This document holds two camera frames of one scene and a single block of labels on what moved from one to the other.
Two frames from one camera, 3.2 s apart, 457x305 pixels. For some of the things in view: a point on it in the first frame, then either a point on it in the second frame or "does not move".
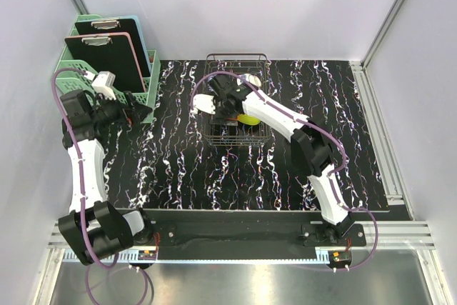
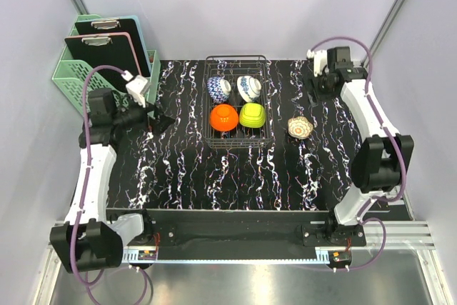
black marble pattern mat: x=176 y=159 does not move
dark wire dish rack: x=258 y=66 does not move
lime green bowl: x=247 y=119 does not move
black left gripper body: x=111 y=111 -> x=141 y=118
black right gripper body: x=222 y=112 -> x=320 y=86
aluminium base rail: x=380 y=236 does not move
